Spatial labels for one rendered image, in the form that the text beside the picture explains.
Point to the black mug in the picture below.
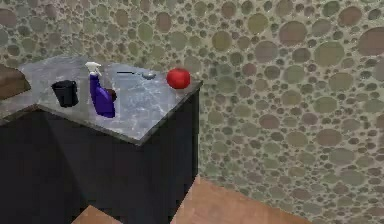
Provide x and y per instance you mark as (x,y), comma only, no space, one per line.
(65,94)

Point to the brown wooden block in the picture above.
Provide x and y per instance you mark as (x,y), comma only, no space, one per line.
(10,81)

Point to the red apple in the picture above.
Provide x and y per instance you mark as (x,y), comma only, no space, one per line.
(178,78)

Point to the black cabinet with marble top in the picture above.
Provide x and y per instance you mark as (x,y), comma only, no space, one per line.
(133,160)

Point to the grey ladle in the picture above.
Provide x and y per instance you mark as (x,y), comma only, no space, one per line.
(148,75)

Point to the purple spray bottle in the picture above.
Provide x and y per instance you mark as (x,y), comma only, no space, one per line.
(101,96)

